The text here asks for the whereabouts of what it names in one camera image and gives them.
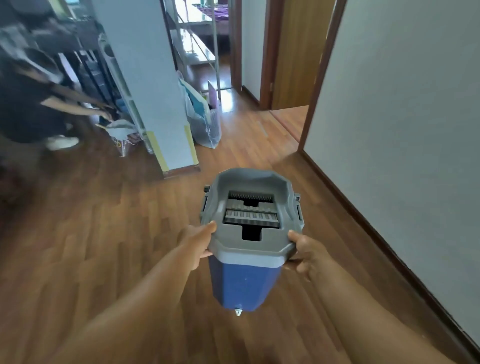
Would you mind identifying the blue mop bucket grey lid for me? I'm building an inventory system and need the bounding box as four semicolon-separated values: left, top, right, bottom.
199;167;305;318

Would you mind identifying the metal shelf rack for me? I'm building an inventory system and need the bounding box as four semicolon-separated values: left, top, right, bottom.
163;0;223;101

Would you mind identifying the light brown wooden door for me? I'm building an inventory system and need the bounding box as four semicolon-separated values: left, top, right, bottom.
271;0;337;112

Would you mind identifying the white floor bag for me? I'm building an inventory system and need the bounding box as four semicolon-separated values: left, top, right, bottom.
95;119;143;158

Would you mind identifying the person's right hand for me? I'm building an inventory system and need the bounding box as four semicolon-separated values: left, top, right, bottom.
283;229;333;280

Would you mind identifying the person's left hand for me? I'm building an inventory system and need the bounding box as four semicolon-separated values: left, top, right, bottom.
176;220;218;271

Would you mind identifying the person's left forearm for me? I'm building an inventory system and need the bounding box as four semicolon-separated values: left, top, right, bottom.
44;247;197;364

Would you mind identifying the person's right forearm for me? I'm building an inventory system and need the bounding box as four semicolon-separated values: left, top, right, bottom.
311;258;457;364

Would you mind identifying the clear plastic bag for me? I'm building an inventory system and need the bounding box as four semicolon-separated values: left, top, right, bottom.
178;70;223;150

